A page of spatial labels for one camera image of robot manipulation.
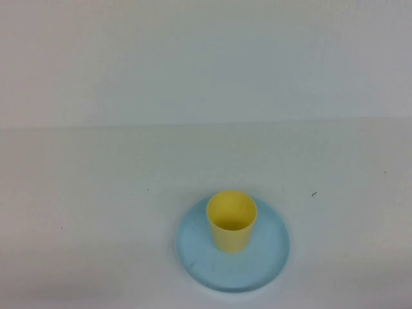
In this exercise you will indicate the yellow plastic cup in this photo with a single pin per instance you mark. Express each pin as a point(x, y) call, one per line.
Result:
point(230, 239)

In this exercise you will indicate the light blue round plate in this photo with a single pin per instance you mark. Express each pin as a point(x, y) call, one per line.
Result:
point(257, 264)

